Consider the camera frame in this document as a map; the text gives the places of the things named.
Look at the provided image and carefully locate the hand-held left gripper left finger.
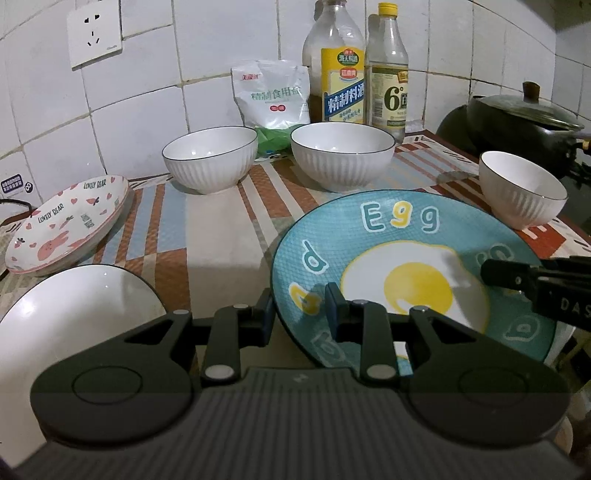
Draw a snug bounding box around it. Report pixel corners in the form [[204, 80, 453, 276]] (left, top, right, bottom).
[[124, 288, 275, 386]]

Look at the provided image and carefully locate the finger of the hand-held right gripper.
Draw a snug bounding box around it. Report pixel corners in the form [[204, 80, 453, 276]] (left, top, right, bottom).
[[480, 257, 546, 296]]

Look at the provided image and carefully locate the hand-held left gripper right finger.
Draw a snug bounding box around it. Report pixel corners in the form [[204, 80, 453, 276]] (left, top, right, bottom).
[[324, 282, 483, 384]]

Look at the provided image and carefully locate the blue egg print plate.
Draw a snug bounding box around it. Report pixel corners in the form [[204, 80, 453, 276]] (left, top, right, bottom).
[[270, 189, 559, 370]]

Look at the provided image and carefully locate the small white ribbed bowl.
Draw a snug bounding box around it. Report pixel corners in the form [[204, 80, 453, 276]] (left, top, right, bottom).
[[478, 150, 568, 230]]

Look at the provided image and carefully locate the plain white plate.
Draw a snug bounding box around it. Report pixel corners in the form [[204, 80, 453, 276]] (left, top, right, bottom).
[[0, 264, 168, 416]]

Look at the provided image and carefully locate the pink bear print plate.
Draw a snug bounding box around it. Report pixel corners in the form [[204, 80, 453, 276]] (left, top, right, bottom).
[[4, 174, 131, 277]]

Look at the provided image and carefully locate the striped table mat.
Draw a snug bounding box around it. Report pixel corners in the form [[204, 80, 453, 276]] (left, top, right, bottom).
[[0, 129, 591, 370]]

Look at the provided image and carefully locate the black wok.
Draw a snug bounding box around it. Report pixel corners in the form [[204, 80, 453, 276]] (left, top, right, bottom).
[[436, 105, 591, 182]]

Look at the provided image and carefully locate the glass wok lid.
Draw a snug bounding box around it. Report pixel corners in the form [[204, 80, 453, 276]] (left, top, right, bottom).
[[466, 82, 585, 136]]

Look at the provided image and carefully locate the white salt bag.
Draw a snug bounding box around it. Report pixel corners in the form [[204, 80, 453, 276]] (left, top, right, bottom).
[[231, 59, 311, 158]]

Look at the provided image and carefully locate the clear yellow cap vinegar bottle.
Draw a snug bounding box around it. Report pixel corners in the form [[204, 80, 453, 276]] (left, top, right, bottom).
[[365, 2, 411, 144]]

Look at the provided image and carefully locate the yellow label cooking wine bottle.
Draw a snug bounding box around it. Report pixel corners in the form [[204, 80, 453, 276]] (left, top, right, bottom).
[[302, 0, 366, 125]]

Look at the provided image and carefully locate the dark wall sticker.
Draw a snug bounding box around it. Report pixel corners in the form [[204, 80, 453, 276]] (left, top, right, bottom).
[[0, 174, 34, 195]]

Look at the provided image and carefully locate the white wall socket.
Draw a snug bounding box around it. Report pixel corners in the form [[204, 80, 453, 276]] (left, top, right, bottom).
[[66, 2, 123, 71]]

